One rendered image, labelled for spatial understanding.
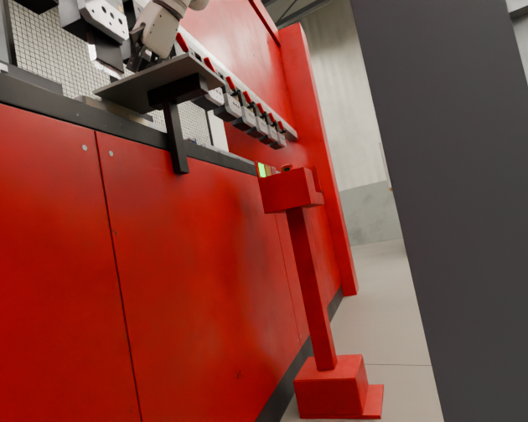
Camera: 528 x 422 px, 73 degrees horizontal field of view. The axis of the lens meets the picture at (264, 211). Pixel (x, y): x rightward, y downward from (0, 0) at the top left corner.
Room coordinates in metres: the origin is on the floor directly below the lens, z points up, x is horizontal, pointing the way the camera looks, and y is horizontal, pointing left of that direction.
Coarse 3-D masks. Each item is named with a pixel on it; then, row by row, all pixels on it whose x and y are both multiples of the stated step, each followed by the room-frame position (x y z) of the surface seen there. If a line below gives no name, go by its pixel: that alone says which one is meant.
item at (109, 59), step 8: (88, 32) 0.85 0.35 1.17; (88, 40) 0.85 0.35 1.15; (96, 40) 0.85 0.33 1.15; (104, 40) 0.88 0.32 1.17; (96, 48) 0.85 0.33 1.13; (104, 48) 0.88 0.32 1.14; (112, 48) 0.91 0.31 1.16; (120, 48) 0.94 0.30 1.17; (96, 56) 0.84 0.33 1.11; (104, 56) 0.87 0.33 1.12; (112, 56) 0.90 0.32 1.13; (120, 56) 0.93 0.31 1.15; (96, 64) 0.85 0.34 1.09; (104, 64) 0.88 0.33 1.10; (112, 64) 0.90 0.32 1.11; (120, 64) 0.93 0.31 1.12; (112, 72) 0.90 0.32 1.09; (120, 72) 0.93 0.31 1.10
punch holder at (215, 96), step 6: (216, 72) 1.48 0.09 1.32; (210, 90) 1.38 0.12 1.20; (216, 90) 1.45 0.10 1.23; (204, 96) 1.37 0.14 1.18; (210, 96) 1.37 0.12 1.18; (216, 96) 1.43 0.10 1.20; (222, 96) 1.49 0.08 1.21; (192, 102) 1.39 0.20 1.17; (198, 102) 1.40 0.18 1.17; (204, 102) 1.42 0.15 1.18; (210, 102) 1.43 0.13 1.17; (216, 102) 1.44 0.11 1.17; (222, 102) 1.47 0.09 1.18; (204, 108) 1.48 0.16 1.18; (210, 108) 1.49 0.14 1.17; (216, 108) 1.50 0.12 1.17
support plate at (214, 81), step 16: (160, 64) 0.74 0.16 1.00; (176, 64) 0.74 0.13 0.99; (192, 64) 0.76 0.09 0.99; (128, 80) 0.77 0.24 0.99; (144, 80) 0.79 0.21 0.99; (160, 80) 0.80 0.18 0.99; (208, 80) 0.85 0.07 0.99; (112, 96) 0.83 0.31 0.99; (128, 96) 0.85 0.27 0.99; (144, 96) 0.87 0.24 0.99; (144, 112) 0.96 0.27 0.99
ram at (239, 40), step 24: (216, 0) 1.65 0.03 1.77; (240, 0) 2.05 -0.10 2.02; (192, 24) 1.34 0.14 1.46; (216, 24) 1.59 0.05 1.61; (240, 24) 1.95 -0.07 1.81; (192, 48) 1.30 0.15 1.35; (216, 48) 1.54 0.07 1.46; (240, 48) 1.87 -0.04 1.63; (264, 48) 2.40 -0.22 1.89; (240, 72) 1.79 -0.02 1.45; (264, 72) 2.27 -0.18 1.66; (264, 96) 2.16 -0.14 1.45; (288, 96) 2.89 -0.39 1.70; (288, 120) 2.71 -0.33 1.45
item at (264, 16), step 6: (252, 0) 2.27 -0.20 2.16; (258, 0) 2.43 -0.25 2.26; (252, 6) 2.33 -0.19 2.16; (258, 6) 2.39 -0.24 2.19; (258, 12) 2.41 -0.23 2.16; (264, 12) 2.54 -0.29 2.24; (264, 18) 2.50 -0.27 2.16; (270, 18) 2.69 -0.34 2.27; (264, 24) 2.57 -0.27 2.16; (270, 24) 2.65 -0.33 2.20; (270, 30) 2.66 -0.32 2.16; (276, 30) 2.83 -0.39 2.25; (276, 36) 2.78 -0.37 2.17; (276, 42) 2.84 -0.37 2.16
